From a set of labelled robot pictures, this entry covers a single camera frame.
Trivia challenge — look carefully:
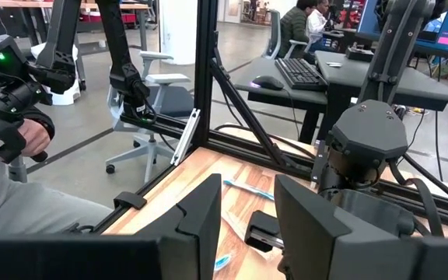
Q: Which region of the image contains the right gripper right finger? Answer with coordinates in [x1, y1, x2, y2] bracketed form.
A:
[273, 173, 448, 280]

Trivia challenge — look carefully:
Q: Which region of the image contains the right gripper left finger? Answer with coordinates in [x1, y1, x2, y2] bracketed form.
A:
[0, 173, 223, 280]

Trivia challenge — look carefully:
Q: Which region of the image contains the blue white toothbrush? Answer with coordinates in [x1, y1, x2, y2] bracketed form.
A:
[212, 253, 233, 272]
[222, 178, 276, 202]

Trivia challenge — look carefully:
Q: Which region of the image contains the black table clamp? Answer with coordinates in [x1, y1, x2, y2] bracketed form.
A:
[113, 191, 149, 211]

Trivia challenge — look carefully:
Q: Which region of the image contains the black computer mouse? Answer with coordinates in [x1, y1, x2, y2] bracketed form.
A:
[250, 75, 285, 91]

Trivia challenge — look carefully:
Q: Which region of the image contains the black keyboard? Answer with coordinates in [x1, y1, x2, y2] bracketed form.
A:
[273, 57, 328, 93]

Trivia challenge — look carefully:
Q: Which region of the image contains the grey office desk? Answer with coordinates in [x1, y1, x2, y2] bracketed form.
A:
[233, 50, 448, 145]

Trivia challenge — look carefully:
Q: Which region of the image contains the black desk device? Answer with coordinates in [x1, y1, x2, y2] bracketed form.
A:
[344, 44, 375, 62]

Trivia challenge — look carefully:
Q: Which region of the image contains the person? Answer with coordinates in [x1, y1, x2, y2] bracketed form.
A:
[278, 0, 319, 59]
[0, 103, 114, 250]
[305, 0, 332, 44]

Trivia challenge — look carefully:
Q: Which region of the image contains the white bin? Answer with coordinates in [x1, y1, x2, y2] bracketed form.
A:
[30, 42, 82, 107]

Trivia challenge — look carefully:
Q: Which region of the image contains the grey office chair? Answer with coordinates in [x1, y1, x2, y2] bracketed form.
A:
[262, 9, 310, 60]

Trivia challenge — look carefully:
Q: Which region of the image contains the silver angle bracket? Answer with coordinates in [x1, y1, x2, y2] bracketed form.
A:
[170, 107, 201, 167]

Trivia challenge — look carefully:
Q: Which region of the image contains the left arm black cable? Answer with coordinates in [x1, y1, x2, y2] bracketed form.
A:
[387, 153, 448, 238]

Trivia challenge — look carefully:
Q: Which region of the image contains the black aluminium rig frame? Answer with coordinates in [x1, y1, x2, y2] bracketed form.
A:
[64, 0, 448, 238]

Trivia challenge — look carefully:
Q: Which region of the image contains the white frame office chair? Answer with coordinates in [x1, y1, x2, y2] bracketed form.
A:
[105, 50, 194, 184]

